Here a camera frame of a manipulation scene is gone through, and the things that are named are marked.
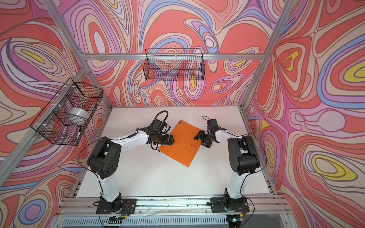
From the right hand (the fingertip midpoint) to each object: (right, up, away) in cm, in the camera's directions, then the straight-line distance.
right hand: (198, 143), depth 97 cm
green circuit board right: (+16, -34, -26) cm, 46 cm away
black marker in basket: (-65, +9, -24) cm, 70 cm away
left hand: (-19, +2, -2) cm, 19 cm away
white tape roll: (-63, +18, -26) cm, 71 cm away
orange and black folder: (-9, -2, -3) cm, 10 cm away
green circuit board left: (-45, -34, -27) cm, 62 cm away
